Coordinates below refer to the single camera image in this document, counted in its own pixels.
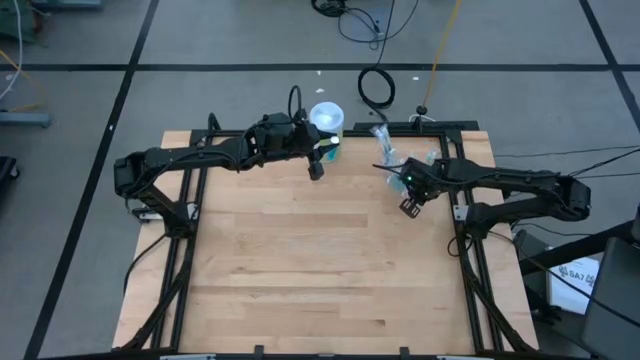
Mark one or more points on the silver base bracket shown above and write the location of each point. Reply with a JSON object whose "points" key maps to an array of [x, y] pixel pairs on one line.
{"points": [[192, 211], [460, 212]]}

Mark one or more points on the black chair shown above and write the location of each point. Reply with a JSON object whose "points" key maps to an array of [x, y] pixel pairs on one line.
{"points": [[615, 300]]}

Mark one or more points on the white printed paper sheet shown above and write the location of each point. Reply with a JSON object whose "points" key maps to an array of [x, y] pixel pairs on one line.
{"points": [[570, 295]]}

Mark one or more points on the green equipment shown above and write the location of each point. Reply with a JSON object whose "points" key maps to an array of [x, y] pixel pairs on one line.
{"points": [[17, 20]]}

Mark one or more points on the black metal leg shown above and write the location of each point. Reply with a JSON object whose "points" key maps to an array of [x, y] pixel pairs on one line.
{"points": [[575, 250]]}

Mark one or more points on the grey metal bar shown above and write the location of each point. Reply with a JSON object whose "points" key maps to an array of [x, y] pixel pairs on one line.
{"points": [[65, 4], [25, 119]]}

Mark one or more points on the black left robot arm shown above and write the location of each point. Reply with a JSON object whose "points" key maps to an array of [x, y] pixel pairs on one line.
{"points": [[190, 156]]}

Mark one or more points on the white green wipes canister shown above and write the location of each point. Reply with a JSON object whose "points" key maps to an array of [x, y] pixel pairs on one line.
{"points": [[326, 117]]}

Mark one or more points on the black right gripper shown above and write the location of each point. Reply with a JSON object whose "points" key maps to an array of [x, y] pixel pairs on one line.
{"points": [[420, 180]]}

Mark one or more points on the clear plastic cup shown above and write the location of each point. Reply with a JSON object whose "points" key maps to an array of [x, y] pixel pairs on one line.
{"points": [[395, 170]]}

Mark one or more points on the black equipment base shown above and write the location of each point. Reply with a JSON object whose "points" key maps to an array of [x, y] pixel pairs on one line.
{"points": [[7, 169]]}

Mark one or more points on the black round knob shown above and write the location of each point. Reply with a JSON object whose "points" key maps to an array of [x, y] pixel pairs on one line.
{"points": [[422, 110]]}

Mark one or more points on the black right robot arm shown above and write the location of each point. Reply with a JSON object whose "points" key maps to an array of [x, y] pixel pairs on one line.
{"points": [[500, 177]]}

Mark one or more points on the black aluminium table frame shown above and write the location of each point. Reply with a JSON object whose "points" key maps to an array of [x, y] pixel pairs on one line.
{"points": [[390, 131]]}

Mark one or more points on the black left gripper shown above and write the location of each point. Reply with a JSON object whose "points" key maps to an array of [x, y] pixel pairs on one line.
{"points": [[280, 140]]}

